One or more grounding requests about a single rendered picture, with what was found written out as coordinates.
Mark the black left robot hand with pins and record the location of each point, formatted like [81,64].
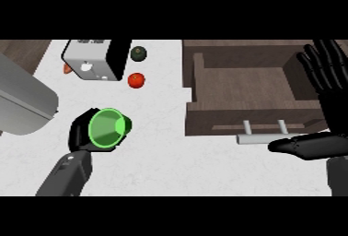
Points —
[78,135]

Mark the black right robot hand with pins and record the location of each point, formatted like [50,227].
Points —
[332,101]

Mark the green cup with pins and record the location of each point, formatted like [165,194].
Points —
[107,127]

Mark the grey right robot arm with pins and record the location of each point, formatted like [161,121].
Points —
[337,176]

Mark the brown wooden drawer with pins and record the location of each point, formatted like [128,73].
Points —
[249,92]

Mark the grey rounded appliance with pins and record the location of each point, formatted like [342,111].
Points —
[22,98]

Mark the orange carrot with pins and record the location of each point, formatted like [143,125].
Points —
[66,68]

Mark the red tomato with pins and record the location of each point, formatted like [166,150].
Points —
[135,80]

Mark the white and black appliance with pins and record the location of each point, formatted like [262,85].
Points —
[97,60]

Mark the brown wooden cabinet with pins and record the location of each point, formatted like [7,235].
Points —
[245,46]

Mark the dark green round vegetable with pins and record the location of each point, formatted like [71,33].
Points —
[138,53]

